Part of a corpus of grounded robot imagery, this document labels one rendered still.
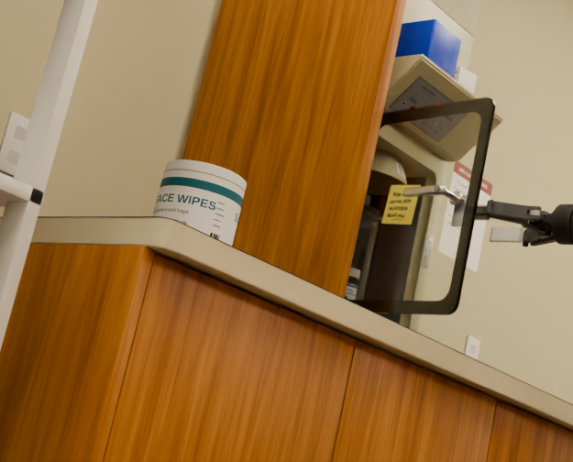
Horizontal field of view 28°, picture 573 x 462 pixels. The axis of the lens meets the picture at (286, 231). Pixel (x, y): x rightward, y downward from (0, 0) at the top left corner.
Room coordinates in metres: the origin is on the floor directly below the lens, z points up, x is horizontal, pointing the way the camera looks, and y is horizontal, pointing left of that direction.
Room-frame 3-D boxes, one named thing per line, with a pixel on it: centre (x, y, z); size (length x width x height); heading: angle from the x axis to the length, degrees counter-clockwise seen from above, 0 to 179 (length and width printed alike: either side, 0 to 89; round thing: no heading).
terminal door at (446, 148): (2.02, -0.21, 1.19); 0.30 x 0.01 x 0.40; 40
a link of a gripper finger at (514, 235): (2.18, -0.43, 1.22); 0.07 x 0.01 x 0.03; 50
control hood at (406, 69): (2.22, -0.25, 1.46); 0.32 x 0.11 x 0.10; 137
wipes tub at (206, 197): (1.74, 0.14, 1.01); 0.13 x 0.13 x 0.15
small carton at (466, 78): (2.26, -0.29, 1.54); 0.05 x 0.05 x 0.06; 35
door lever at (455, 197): (1.94, -0.24, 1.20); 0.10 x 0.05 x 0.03; 40
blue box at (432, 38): (2.16, -0.19, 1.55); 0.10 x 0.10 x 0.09; 47
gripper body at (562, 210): (2.04, -0.48, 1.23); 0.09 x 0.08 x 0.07; 50
